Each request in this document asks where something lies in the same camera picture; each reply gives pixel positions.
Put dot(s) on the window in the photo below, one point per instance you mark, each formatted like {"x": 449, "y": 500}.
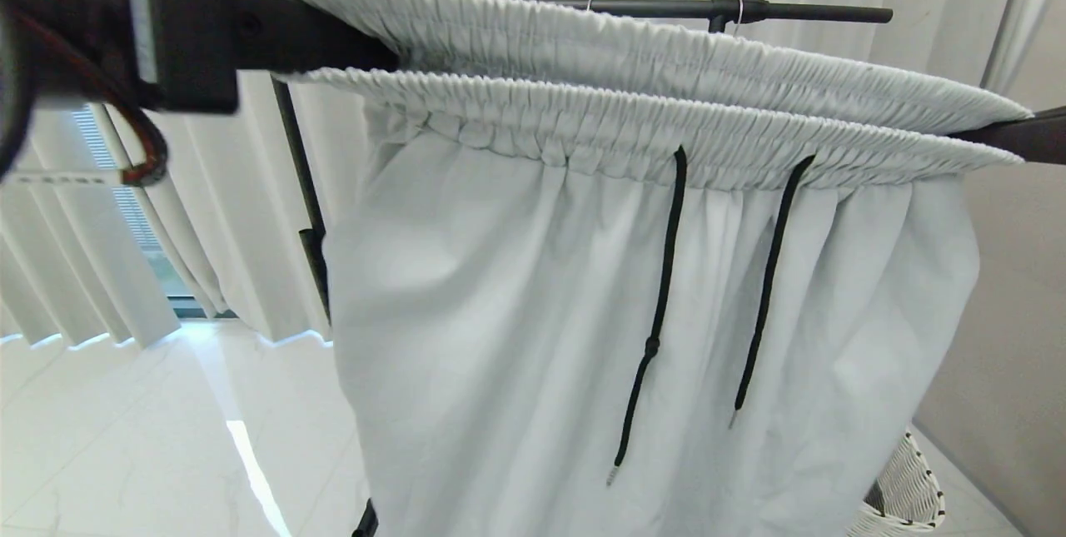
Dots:
{"x": 137, "y": 229}

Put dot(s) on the black clothes rack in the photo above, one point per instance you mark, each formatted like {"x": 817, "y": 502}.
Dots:
{"x": 799, "y": 11}

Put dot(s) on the white laundry basket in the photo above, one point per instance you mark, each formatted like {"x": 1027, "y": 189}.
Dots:
{"x": 908, "y": 495}

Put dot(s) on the pale grey shorts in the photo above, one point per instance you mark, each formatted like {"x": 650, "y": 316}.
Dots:
{"x": 500, "y": 312}

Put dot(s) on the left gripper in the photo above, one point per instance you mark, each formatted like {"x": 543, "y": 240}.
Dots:
{"x": 191, "y": 21}

